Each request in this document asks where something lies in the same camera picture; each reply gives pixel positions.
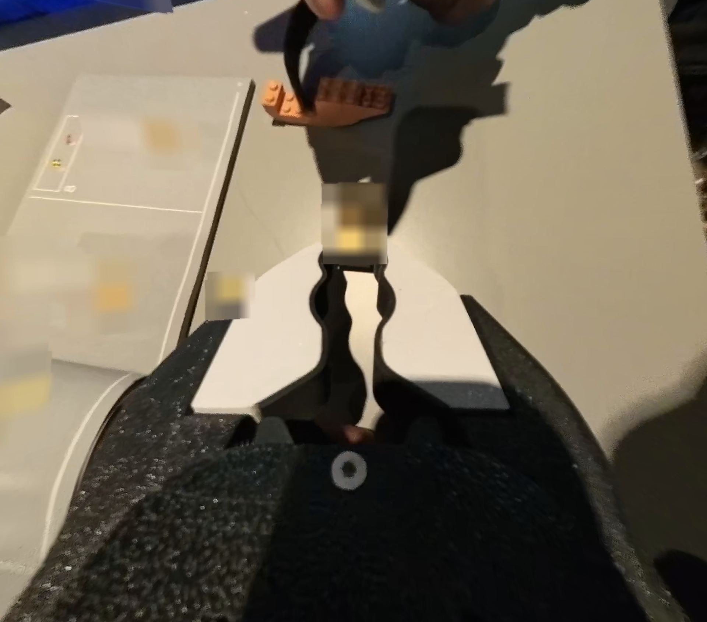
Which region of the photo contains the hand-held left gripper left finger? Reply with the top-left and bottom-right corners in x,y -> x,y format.
190,244 -> 333,421

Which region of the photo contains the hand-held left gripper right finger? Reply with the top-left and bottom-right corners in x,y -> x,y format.
373,249 -> 511,413

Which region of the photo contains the grey instruction booklet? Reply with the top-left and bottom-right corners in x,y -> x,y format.
0,74 -> 256,576

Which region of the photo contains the grey desk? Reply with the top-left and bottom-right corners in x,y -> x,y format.
0,0 -> 707,579

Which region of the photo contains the orange brick assembly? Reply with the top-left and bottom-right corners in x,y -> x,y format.
261,78 -> 396,129

